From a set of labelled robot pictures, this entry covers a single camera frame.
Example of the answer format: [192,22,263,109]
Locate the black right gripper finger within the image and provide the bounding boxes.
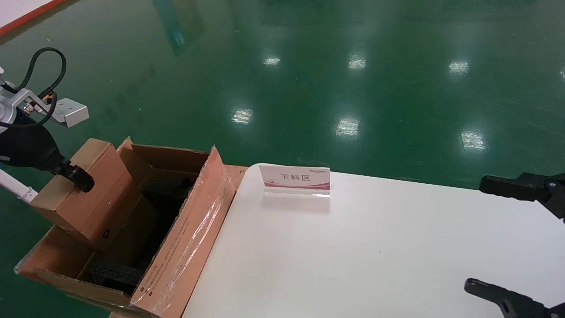
[463,278,565,318]
[479,172,565,220]

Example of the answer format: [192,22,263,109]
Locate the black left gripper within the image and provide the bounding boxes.
[0,126,95,193]

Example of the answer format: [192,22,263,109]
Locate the small cardboard box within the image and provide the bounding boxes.
[30,138,133,252]

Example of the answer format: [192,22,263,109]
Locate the large open cardboard box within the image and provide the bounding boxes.
[15,137,248,318]

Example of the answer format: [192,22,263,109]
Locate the white pipe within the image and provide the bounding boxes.
[0,170,38,204]

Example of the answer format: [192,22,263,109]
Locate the black foam insert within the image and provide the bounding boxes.
[88,260,146,292]
[143,176,195,209]

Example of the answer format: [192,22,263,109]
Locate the acrylic sign with red print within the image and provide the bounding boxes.
[259,164,331,197]

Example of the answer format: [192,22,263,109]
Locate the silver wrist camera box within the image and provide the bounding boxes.
[0,88,90,129]

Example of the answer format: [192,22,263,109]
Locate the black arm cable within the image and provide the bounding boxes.
[0,47,67,129]

